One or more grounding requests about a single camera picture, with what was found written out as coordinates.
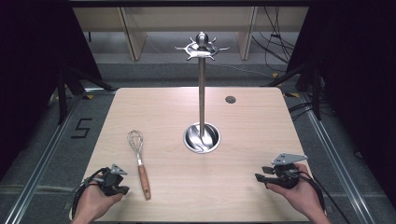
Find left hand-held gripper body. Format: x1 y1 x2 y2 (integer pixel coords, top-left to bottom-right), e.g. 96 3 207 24
92 163 128 197

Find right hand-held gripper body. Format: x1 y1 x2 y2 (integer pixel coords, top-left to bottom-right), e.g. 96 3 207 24
270 152 309 190

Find person's left hand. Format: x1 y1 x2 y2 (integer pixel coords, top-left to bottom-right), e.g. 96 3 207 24
74 181 124 219

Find person's right hand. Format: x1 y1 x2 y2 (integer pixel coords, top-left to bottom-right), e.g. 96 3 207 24
266 162 325 217

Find black metal stand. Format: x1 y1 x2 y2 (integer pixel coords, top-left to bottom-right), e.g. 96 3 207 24
56 63 117 126
261 59 323 121

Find steel utensil stand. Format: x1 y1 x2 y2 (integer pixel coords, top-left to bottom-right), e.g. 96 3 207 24
174 31 230 155

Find black curtain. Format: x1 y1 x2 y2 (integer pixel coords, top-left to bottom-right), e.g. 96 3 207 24
285 0 396 208
0 0 103 183

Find whisk with wooden handle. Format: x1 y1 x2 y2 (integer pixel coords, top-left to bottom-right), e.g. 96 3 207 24
126 129 152 202

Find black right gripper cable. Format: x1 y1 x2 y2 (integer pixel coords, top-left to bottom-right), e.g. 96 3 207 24
298 170 352 224

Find aluminium floor rail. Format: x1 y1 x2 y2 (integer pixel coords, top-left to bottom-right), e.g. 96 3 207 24
299 92 380 224
3 92 82 224

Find black floor cables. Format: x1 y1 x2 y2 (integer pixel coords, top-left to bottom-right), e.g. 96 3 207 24
287 98 336 122

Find white floor cable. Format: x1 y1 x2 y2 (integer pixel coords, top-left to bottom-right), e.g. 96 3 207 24
214 63 273 79

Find black floor cable bundle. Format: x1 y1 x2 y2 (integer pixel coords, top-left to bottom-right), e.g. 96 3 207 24
251 7 296 65

